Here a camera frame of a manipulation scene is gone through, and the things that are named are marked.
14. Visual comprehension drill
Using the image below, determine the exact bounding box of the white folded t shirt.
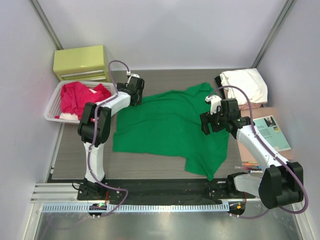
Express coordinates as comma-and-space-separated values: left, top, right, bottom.
219, 68, 268, 104

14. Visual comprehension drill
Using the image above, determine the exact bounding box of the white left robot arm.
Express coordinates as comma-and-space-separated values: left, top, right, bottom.
77, 74, 145, 200

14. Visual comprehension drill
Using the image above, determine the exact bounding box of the blue marker pen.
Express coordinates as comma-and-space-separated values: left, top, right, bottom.
234, 166, 262, 171

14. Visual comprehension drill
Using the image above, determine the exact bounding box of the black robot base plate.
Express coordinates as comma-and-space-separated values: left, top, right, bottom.
77, 178, 255, 206

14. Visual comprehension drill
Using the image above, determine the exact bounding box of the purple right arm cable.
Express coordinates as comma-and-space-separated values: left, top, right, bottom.
207, 85, 309, 220

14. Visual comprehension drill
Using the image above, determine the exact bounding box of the aluminium slotted rail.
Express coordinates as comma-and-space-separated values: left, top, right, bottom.
42, 202, 230, 213

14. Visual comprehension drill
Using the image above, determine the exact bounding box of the yellow green drawer cabinet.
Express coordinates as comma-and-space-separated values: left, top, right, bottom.
53, 45, 111, 83

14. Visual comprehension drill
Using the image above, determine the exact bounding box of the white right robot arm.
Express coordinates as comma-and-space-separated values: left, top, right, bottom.
200, 95, 309, 209

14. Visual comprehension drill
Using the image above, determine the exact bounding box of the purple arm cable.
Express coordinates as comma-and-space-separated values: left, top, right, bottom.
86, 60, 129, 217
207, 85, 309, 220

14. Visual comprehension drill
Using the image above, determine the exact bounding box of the black folded t shirt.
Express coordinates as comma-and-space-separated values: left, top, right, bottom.
214, 76, 222, 88

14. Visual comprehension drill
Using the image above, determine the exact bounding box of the green t shirt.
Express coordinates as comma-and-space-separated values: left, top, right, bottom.
112, 82, 230, 181

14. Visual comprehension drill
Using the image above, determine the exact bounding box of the red t shirt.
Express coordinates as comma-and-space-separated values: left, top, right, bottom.
60, 81, 112, 120

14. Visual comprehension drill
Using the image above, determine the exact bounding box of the orange highlighter pen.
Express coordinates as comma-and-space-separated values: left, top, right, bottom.
241, 162, 260, 168

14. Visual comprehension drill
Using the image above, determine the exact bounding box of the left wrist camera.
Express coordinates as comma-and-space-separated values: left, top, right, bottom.
126, 70, 140, 85

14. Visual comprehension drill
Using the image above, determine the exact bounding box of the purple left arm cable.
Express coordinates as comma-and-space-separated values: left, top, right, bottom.
86, 60, 129, 217

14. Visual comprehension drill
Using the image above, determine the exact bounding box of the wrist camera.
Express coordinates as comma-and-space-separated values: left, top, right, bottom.
126, 70, 140, 85
205, 94, 222, 115

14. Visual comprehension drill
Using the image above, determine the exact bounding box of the white plastic laundry basket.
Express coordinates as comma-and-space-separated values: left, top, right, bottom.
44, 80, 116, 125

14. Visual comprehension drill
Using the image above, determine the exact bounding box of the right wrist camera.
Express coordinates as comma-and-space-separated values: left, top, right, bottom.
205, 94, 222, 115

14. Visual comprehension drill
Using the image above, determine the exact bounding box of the pink desk mat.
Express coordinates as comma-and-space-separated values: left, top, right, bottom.
237, 107, 294, 162

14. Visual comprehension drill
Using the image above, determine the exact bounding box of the pink folded t shirt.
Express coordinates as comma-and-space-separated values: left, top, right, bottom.
223, 88, 267, 111

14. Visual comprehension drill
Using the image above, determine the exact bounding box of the white marker pen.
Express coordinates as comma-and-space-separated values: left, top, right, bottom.
248, 170, 263, 174

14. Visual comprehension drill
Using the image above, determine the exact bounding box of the teal paperback book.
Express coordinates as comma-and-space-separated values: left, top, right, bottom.
253, 115, 291, 152

